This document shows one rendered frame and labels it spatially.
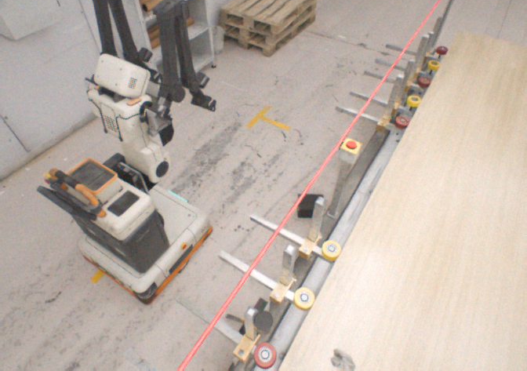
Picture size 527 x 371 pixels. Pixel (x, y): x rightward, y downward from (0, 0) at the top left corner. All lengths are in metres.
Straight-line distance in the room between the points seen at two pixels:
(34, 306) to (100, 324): 0.47
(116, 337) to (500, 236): 2.15
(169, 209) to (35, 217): 1.16
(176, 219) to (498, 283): 1.79
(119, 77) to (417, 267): 1.53
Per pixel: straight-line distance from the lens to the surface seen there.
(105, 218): 1.84
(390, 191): 1.77
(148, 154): 1.93
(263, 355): 1.32
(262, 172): 2.93
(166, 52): 1.62
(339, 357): 1.35
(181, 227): 2.33
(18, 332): 2.74
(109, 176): 1.87
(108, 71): 1.75
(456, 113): 2.39
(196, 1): 4.05
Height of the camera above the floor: 2.20
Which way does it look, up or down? 49 degrees down
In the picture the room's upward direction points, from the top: straight up
